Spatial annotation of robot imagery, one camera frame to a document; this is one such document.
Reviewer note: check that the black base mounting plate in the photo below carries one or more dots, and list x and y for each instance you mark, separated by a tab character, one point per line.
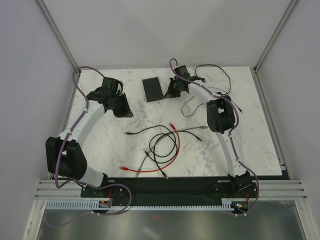
175	190

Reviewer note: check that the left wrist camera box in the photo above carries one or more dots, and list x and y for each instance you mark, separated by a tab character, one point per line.
111	83

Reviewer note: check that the white slotted cable duct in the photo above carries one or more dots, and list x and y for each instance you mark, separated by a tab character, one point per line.
99	205

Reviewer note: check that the right aluminium frame post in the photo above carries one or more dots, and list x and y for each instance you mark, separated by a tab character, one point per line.
276	33

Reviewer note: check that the black network switch box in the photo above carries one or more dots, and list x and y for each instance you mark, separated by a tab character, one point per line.
152	89

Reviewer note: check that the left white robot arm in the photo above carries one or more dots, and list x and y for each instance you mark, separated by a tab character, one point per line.
64	153

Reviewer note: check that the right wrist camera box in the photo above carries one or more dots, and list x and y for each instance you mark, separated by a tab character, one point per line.
182	71

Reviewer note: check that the left aluminium frame post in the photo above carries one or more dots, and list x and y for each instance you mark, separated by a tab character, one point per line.
56	32

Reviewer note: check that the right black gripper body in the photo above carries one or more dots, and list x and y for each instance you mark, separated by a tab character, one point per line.
174	90

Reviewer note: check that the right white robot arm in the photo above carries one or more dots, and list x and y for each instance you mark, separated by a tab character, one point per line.
222	118

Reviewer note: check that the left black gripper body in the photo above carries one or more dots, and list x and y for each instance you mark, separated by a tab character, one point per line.
120	107

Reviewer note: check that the aluminium frame post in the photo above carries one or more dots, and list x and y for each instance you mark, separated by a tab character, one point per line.
276	33
56	32

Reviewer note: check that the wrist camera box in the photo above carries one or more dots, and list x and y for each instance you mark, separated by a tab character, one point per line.
182	71
111	83

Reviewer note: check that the aluminium front rail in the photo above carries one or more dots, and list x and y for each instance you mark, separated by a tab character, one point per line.
269	190

